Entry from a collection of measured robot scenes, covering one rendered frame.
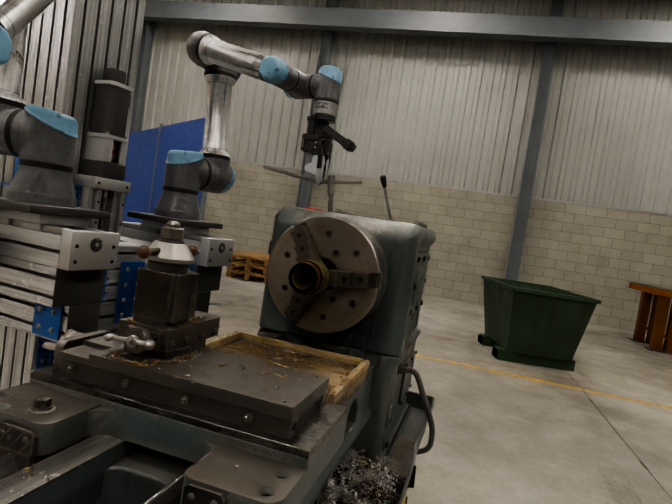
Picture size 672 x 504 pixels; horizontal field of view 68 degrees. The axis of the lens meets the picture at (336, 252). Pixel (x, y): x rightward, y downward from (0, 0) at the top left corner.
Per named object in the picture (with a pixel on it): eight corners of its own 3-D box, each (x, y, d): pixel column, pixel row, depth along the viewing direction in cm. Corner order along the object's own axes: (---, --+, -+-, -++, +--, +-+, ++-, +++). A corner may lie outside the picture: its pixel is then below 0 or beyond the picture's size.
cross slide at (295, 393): (112, 349, 93) (115, 325, 93) (327, 404, 81) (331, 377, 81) (35, 369, 77) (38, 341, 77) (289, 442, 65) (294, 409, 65)
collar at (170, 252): (163, 256, 85) (165, 238, 85) (203, 263, 83) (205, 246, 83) (131, 257, 78) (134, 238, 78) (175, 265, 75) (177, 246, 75)
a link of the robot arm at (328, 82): (325, 73, 162) (348, 72, 158) (320, 106, 162) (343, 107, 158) (312, 64, 155) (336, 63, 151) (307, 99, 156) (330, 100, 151)
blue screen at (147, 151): (86, 255, 909) (102, 126, 896) (132, 258, 957) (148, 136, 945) (157, 303, 582) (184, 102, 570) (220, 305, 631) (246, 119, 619)
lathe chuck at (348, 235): (266, 304, 147) (299, 203, 144) (363, 346, 139) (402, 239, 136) (252, 308, 139) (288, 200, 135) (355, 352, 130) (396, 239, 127)
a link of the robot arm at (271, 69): (176, 17, 165) (284, 50, 143) (200, 30, 175) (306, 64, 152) (165, 51, 168) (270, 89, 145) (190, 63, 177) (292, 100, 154)
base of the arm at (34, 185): (-9, 196, 120) (-4, 154, 119) (48, 202, 134) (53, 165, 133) (34, 203, 114) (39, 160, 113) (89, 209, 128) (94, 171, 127)
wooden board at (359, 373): (236, 345, 132) (238, 330, 131) (367, 376, 122) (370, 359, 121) (167, 372, 103) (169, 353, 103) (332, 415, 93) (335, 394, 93)
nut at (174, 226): (168, 240, 83) (170, 219, 82) (188, 244, 82) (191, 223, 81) (153, 240, 79) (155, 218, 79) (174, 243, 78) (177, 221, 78)
